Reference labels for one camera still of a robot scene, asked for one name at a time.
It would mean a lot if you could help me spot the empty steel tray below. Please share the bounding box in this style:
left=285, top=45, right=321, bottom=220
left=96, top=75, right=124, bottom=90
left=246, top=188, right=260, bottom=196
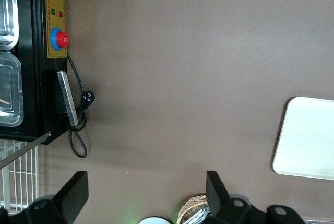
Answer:
left=0, top=0, right=20, bottom=51

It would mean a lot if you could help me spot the black tray sealing machine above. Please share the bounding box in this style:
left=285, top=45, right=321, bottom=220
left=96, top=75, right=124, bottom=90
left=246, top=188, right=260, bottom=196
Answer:
left=0, top=0, right=70, bottom=145

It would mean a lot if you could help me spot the steel tray with wooden stick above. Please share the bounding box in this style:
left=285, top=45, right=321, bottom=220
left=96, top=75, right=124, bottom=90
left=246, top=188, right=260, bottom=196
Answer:
left=0, top=51, right=25, bottom=127

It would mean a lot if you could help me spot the white wire rack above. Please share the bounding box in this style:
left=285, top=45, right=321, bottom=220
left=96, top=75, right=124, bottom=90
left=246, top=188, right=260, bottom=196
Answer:
left=0, top=139, right=40, bottom=214

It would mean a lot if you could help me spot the oval wicker basket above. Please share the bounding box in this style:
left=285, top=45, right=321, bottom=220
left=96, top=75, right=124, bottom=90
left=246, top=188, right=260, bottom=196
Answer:
left=176, top=194, right=209, bottom=224

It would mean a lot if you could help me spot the black power cable with plug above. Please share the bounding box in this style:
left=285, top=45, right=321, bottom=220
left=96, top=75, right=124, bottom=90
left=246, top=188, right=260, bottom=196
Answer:
left=66, top=51, right=96, bottom=159

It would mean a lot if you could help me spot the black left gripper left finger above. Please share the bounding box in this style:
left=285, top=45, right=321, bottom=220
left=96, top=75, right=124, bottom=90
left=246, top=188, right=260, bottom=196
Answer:
left=7, top=171, right=89, bottom=224

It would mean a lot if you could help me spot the cream plastic serving tray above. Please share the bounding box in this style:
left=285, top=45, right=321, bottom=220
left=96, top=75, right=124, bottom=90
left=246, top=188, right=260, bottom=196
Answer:
left=272, top=96, right=334, bottom=181

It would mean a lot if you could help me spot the silver machine handle bar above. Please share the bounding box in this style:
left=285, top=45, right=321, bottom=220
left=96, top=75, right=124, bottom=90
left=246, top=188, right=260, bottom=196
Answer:
left=56, top=70, right=79, bottom=127

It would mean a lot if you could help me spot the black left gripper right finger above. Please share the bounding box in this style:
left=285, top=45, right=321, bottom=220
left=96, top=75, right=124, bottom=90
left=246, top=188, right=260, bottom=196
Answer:
left=206, top=171, right=261, bottom=224

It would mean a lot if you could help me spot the aluminium foil container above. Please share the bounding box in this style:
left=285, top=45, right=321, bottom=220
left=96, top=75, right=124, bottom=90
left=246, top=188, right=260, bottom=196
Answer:
left=185, top=204, right=211, bottom=224

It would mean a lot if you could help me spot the long silver metal bar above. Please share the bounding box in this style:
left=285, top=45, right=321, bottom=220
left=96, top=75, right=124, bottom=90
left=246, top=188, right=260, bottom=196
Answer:
left=0, top=131, right=52, bottom=170

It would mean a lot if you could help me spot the red emergency stop button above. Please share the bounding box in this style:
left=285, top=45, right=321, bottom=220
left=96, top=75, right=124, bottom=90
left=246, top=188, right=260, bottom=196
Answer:
left=50, top=27, right=70, bottom=51

